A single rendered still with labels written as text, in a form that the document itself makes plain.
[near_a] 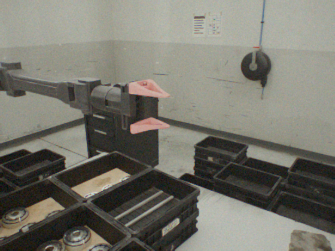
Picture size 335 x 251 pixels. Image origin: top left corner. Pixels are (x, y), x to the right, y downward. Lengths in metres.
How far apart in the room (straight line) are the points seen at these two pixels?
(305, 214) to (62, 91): 1.87
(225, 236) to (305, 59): 2.77
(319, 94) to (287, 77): 0.41
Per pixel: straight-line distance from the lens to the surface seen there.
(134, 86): 0.58
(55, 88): 0.81
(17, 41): 4.39
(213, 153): 2.50
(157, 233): 1.19
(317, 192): 2.33
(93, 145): 2.97
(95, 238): 1.24
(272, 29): 3.89
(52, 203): 1.48
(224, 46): 4.14
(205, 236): 1.42
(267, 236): 1.48
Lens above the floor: 1.62
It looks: 20 degrees down
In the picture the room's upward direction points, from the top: straight up
